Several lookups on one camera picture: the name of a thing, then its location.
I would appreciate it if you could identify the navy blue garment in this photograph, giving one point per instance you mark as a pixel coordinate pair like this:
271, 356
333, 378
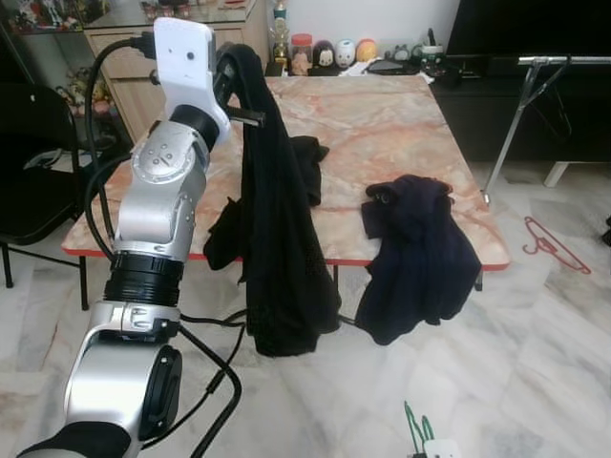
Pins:
420, 258

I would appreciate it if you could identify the black television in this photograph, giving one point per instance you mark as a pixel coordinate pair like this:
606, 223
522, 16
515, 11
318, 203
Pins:
525, 24

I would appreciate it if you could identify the black garment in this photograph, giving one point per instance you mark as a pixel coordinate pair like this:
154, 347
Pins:
277, 239
310, 167

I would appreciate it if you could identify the small grey plush toy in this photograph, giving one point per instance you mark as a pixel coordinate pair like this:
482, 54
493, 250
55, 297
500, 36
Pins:
401, 52

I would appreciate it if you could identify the black round toy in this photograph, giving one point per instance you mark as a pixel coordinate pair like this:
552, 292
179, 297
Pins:
325, 55

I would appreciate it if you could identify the chrome clothes rack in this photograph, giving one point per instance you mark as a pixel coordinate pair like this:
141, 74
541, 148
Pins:
563, 60

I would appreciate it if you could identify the white round toy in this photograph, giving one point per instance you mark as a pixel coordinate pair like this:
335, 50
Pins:
346, 52

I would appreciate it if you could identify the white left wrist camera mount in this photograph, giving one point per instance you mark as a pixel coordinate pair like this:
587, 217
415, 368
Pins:
186, 67

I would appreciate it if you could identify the light wooden cabinet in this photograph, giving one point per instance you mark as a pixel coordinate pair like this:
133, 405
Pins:
124, 95

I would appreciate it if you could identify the red plastic hanger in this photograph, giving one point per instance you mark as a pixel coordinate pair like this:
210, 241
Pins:
558, 250

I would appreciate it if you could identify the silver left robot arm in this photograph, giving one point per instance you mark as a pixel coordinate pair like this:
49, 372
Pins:
162, 200

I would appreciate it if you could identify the green plastic hanger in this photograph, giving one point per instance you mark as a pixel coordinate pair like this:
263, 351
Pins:
427, 429

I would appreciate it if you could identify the tall gold trophy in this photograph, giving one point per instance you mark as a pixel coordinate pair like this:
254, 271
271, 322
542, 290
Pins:
279, 43

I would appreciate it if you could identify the glass display cabinet with figurines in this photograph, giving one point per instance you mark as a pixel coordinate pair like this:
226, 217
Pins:
48, 14

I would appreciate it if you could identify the black chair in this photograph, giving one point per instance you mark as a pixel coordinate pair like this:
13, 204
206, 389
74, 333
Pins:
33, 191

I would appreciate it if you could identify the green white mug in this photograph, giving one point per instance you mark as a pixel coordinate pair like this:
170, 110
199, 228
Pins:
432, 62

